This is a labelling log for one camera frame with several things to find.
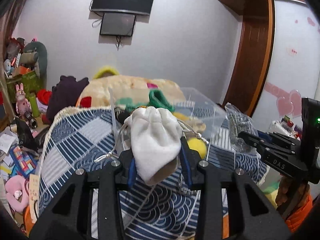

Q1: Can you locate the right hand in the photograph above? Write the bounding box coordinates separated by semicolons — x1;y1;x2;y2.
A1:
275;176;310;208

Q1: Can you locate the pink plush toy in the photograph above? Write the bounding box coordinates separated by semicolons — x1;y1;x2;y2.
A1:
5;175;29;213

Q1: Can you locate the green bottle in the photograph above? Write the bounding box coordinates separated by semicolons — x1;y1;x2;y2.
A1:
29;93;40;118

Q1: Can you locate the dark purple garment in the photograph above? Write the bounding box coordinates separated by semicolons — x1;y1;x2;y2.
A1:
46;75;89;123

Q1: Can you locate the striped red beige curtain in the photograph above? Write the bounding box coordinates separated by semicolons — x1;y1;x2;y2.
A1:
1;0;27;121

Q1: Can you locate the yellow plush headband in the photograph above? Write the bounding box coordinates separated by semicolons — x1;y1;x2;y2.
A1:
92;66;119;79

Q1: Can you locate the colourful block puzzle box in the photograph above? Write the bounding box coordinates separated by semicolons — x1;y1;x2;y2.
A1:
9;145;37;179

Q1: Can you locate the blue white patterned bedspread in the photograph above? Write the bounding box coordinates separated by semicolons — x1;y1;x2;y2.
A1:
37;107;269;239

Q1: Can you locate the beige fleece blanket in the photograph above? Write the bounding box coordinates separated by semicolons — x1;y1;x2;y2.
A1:
76;75;185;107

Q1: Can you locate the small wall monitor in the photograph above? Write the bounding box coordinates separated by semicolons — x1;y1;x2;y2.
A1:
100;12;136;37

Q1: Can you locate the white wardrobe sliding door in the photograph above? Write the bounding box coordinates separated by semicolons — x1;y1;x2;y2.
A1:
252;0;319;131

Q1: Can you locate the red plush item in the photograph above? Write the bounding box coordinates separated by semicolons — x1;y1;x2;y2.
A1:
36;89;52;106

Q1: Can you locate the grey patterned plastic pouch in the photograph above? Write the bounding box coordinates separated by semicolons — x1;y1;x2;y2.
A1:
225;102;258;154

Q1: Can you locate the yellow felt ball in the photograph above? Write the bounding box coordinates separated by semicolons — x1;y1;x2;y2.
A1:
187;138;207;159

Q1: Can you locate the green cardboard box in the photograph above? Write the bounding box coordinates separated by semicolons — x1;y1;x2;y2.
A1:
6;71;44;103

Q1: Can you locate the brown wooden door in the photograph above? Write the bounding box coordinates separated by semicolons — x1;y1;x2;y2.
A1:
223;16;268;115

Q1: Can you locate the grey green neck pillow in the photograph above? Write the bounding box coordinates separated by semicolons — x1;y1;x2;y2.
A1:
23;41;48;79

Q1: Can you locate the green knitted cloth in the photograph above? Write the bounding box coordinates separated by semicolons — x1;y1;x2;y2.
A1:
116;89;175;112

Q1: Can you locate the white drawstring pouch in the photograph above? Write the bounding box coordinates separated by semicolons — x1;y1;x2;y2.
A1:
94;106;210;186

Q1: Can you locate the black camera lens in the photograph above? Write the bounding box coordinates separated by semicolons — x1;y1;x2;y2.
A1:
24;112;38;129

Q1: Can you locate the pink bunny plush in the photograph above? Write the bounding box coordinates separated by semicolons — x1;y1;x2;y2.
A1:
16;83;31;117

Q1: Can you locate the clear plastic storage box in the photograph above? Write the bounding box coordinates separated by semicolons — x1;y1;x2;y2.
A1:
108;87;226;144

